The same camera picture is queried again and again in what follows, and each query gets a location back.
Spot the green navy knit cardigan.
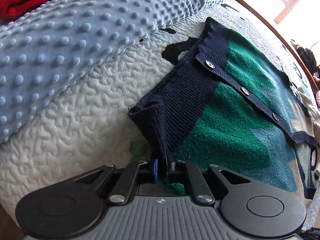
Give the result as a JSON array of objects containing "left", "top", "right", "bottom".
[{"left": 128, "top": 18, "right": 316, "bottom": 199}]

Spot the dark clothes pile on sill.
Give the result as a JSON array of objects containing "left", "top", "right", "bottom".
[{"left": 291, "top": 40, "right": 319, "bottom": 75}]

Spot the panda print quilted bedspread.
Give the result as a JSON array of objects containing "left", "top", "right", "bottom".
[{"left": 1, "top": 1, "right": 315, "bottom": 217}]

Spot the white and pink garment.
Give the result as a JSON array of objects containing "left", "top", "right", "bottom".
[{"left": 290, "top": 83, "right": 319, "bottom": 140}]

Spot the wooden window sill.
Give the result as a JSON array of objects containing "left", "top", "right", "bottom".
[{"left": 235, "top": 0, "right": 319, "bottom": 93}]

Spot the light blue dotted blanket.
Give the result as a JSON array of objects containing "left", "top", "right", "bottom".
[{"left": 1, "top": 0, "right": 225, "bottom": 142}]

